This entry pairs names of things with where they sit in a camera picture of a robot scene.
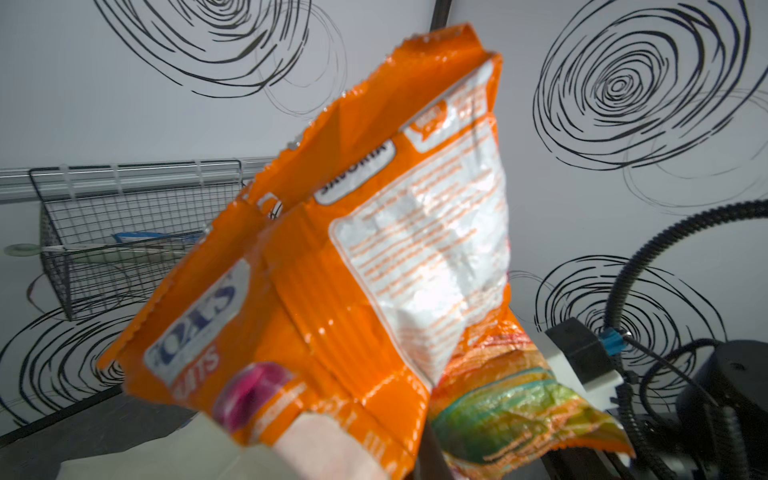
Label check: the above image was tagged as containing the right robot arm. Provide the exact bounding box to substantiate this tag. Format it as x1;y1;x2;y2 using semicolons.
624;337;767;479

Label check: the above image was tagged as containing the black wire wall basket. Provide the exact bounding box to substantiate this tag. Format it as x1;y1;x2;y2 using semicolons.
28;159;247;321

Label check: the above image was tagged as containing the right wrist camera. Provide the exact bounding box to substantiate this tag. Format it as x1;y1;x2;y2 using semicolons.
529;318;624;411

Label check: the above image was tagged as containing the blue handled tool in basket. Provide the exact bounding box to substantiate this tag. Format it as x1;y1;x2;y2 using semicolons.
112;231;203;244

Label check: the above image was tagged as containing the blue checkered paper bag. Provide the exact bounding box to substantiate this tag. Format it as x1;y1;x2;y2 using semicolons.
53;410;301;480

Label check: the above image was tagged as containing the orange white snack bag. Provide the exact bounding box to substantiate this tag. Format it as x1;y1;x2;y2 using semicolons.
98;24;633;479

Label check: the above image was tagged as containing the green item in basket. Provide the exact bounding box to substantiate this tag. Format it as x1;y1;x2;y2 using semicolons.
4;243;186;264

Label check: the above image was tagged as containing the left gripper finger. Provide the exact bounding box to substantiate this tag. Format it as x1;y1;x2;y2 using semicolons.
413;422;453;480

